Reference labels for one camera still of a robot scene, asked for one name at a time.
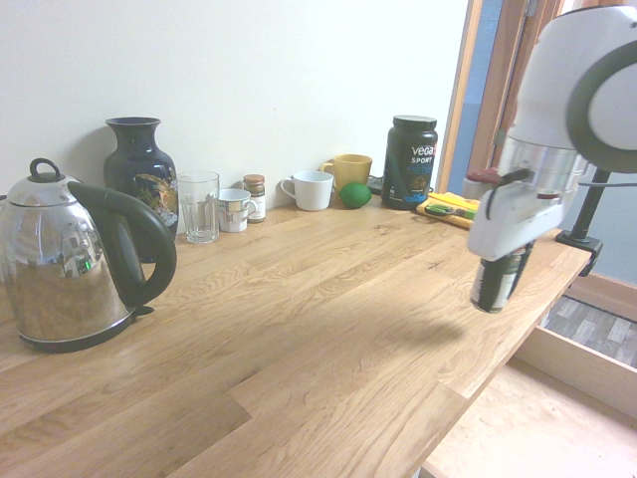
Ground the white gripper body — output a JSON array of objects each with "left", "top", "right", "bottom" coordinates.
[{"left": 466, "top": 182, "right": 567, "bottom": 263}]

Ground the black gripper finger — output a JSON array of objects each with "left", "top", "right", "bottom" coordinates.
[{"left": 504, "top": 237, "right": 538, "bottom": 301}]

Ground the green seasoning jar copper lid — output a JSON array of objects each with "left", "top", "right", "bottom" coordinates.
[{"left": 469, "top": 247, "right": 527, "bottom": 315}]

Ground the open light wooden drawer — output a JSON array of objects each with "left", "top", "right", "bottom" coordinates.
[{"left": 420, "top": 323, "right": 637, "bottom": 478}]

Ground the small brown-lid spice jar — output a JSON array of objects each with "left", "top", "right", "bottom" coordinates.
[{"left": 242, "top": 173, "right": 267, "bottom": 224}]

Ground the yellow dish cloth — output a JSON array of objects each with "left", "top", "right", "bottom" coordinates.
[{"left": 415, "top": 191, "right": 482, "bottom": 231}]

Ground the black protein powder tub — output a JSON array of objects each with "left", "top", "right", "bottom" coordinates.
[{"left": 380, "top": 115, "right": 440, "bottom": 212}]

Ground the green lime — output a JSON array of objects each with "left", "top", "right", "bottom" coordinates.
[{"left": 337, "top": 181, "right": 373, "bottom": 210}]

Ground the yellow ceramic mug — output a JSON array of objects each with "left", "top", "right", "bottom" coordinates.
[{"left": 319, "top": 153, "right": 374, "bottom": 193}]

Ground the white ceramic mug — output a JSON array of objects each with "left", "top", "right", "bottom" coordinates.
[{"left": 279, "top": 169, "right": 335, "bottom": 213}]

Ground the small patterned white cup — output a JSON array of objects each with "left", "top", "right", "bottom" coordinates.
[{"left": 217, "top": 187, "right": 260, "bottom": 234}]

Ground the clear drinking glass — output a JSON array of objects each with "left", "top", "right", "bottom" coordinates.
[{"left": 176, "top": 170, "right": 221, "bottom": 245}]

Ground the dark blue floral vase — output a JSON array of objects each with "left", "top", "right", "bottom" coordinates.
[{"left": 103, "top": 117, "right": 179, "bottom": 264}]

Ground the stainless steel electric kettle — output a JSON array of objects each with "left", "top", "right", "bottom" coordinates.
[{"left": 0, "top": 157, "right": 178, "bottom": 355}]

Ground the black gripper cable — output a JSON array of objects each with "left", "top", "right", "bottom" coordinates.
[{"left": 484, "top": 167, "right": 532, "bottom": 221}]

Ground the red white wrist camera mount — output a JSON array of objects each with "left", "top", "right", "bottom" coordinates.
[{"left": 461, "top": 167, "right": 505, "bottom": 200}]

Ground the black camera stand with clamp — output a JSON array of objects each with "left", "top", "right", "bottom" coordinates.
[{"left": 554, "top": 167, "right": 612, "bottom": 278}]

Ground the green-handled can opener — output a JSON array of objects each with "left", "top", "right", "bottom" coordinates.
[{"left": 424, "top": 202, "right": 480, "bottom": 221}]

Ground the wooden door frame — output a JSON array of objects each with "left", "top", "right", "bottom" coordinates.
[{"left": 436, "top": 0, "right": 568, "bottom": 195}]

